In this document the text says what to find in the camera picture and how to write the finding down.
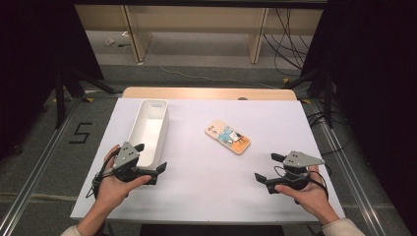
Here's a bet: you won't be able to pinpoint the black curtain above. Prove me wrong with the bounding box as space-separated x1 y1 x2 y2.
299 0 417 227
0 0 105 161

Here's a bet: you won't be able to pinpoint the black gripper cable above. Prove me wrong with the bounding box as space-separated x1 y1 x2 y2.
85 152 116 200
272 164 329 202

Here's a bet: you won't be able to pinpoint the bundle of black hanging cables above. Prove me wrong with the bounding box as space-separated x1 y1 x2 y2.
263 7 311 79

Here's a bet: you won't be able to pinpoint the beige wooden shelf unit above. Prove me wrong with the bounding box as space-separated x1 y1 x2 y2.
75 4 325 65

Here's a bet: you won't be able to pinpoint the aluminium floor rail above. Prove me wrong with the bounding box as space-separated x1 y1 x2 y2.
310 97 386 236
0 97 84 236

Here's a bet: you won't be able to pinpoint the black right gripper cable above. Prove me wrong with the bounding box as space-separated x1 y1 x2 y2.
272 164 329 202

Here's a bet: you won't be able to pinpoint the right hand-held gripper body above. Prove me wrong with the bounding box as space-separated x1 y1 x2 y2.
266 149 326 195

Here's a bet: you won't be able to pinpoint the person's right hand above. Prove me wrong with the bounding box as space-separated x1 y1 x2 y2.
273 164 341 227

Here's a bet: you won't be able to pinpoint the black metal stand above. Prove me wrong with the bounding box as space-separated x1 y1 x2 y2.
53 68 124 130
281 68 336 130

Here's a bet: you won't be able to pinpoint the white floor cable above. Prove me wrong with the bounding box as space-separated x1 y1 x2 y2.
143 41 280 90

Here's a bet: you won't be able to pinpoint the person's left hand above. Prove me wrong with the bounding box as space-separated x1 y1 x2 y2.
95 144 152 212

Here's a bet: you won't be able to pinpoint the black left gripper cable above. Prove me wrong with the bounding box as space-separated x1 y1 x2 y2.
85 152 116 200

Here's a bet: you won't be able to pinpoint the white plastic storage box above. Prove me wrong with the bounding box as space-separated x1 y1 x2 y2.
127 98 170 172

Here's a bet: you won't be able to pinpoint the black floor cables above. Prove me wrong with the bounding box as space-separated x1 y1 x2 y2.
307 110 352 157

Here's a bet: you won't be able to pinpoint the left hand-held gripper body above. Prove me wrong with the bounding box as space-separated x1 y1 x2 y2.
112 141 158 187

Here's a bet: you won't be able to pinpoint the illustrated beige phone case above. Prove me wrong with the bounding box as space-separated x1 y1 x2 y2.
204 119 252 156

